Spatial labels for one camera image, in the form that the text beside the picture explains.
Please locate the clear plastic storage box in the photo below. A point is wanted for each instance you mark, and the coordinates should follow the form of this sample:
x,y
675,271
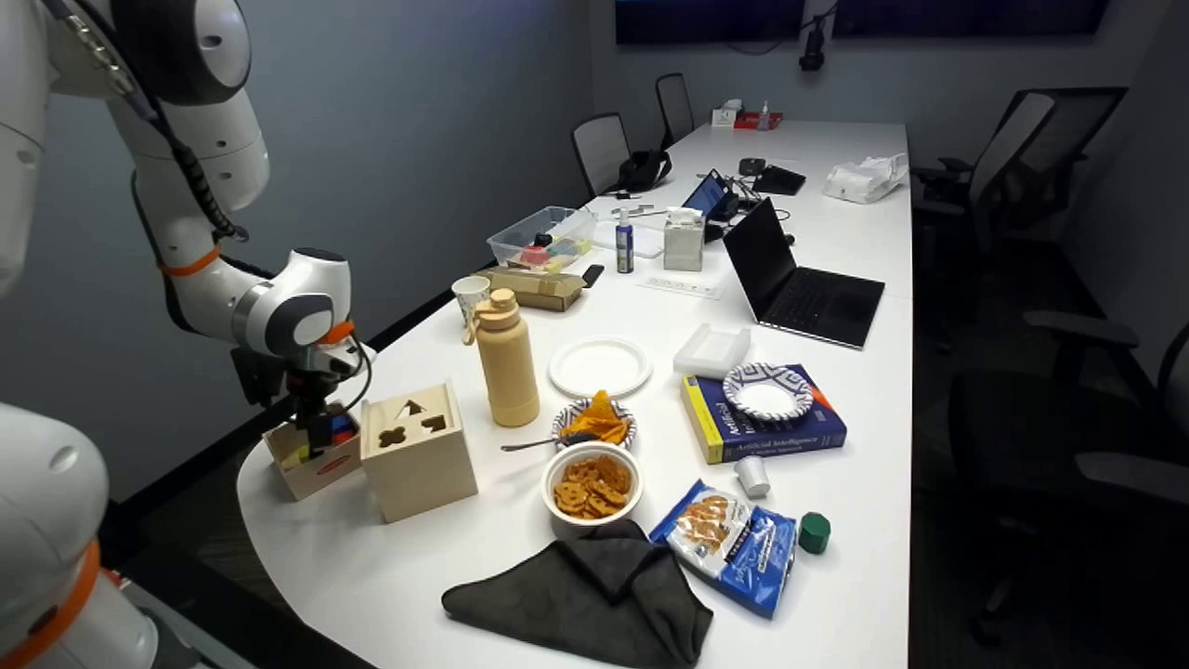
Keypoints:
x,y
535,234

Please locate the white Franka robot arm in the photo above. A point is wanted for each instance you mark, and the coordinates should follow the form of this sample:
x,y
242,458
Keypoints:
x,y
211,125

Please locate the tan insulated bottle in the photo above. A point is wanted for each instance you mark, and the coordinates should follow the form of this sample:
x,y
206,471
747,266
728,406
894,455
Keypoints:
x,y
508,367

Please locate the white plastic food container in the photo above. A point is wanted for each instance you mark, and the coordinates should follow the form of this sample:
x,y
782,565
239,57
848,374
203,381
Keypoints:
x,y
712,349

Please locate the blue snack bag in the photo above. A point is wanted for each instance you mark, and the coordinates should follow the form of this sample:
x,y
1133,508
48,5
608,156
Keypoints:
x,y
728,545

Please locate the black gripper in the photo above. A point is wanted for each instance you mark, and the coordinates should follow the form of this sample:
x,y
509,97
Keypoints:
x,y
316,394

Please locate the black open laptop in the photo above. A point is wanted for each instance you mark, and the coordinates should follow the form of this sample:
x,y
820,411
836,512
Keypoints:
x,y
803,297

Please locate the small white box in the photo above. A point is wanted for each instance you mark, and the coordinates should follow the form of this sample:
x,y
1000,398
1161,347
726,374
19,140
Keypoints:
x,y
726,118

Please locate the small patterned bowl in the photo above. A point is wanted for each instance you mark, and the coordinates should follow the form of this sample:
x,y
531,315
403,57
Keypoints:
x,y
559,425

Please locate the black smartphone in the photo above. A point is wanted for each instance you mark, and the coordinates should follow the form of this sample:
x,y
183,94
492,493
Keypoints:
x,y
593,275

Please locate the wall mounted display screen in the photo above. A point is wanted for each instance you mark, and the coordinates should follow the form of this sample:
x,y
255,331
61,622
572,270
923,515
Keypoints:
x,y
967,16
708,20

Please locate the white bowl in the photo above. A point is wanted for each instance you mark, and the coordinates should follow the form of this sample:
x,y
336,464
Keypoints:
x,y
593,515

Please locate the orange tortilla chips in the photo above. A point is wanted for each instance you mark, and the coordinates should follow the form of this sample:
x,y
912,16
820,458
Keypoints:
x,y
601,416

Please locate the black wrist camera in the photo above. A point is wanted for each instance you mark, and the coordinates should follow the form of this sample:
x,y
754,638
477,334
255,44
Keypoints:
x,y
263,375

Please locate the tablet with blue screen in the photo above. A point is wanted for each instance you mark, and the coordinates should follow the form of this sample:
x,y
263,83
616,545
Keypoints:
x,y
708,193

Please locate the black folded cloth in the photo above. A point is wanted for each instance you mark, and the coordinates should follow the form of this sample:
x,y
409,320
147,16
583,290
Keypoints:
x,y
581,599

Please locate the paper coffee cup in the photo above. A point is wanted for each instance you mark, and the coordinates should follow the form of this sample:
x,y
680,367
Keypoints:
x,y
469,297

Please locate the black mesh office chair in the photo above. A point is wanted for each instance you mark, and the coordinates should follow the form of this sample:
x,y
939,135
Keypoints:
x,y
675,105
1028,149
1053,432
601,149

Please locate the black flat case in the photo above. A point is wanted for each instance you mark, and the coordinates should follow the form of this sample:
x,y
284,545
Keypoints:
x,y
778,181

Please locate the crumpled white plastic bag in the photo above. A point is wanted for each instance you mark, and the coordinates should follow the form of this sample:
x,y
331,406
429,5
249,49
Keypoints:
x,y
868,176

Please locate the metal spoon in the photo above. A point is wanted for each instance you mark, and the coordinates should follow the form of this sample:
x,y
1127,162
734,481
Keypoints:
x,y
528,443

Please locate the white paper plate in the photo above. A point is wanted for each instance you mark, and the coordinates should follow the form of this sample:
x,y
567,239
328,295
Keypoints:
x,y
601,368

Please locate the open wooden tray box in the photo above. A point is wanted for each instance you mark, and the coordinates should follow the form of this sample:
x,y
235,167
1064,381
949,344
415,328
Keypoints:
x,y
302,476

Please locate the small white plastic cup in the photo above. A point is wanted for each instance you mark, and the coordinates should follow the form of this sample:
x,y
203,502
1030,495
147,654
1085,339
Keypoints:
x,y
753,476

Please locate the hanging black camera mount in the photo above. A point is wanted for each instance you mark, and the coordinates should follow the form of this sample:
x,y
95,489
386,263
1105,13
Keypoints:
x,y
816,38

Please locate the wooden shape sorter box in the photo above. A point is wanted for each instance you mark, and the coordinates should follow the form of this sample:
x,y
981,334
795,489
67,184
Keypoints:
x,y
415,464

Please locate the black pouch bag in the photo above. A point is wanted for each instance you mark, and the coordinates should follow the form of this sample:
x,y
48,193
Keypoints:
x,y
644,167

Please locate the green bottle cap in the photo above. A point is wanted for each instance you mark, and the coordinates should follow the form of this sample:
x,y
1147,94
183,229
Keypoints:
x,y
816,533

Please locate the white tissue box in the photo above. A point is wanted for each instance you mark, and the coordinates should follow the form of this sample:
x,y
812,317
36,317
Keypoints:
x,y
684,241

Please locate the orange crackers pile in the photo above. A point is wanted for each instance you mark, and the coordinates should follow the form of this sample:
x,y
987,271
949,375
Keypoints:
x,y
593,486

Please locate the blue yellow book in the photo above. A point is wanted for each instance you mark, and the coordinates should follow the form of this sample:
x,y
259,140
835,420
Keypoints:
x,y
765,437

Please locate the small red box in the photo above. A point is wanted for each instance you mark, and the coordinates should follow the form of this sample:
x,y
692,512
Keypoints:
x,y
760,121

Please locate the slim drink can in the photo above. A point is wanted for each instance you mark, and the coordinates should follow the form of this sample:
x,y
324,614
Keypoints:
x,y
624,249

